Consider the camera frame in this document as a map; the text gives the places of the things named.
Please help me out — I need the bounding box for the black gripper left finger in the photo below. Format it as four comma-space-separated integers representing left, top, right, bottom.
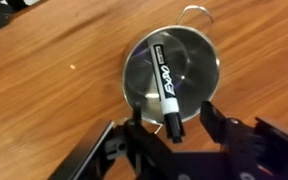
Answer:
131, 101, 144, 128

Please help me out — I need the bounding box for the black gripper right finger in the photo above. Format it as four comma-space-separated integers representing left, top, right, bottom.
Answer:
199, 100, 232, 145

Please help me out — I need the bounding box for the black white Expo marker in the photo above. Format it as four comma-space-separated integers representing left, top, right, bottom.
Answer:
146, 33, 187, 145

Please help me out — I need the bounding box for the small silver pot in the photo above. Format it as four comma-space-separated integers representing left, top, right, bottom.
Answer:
121, 4, 222, 135

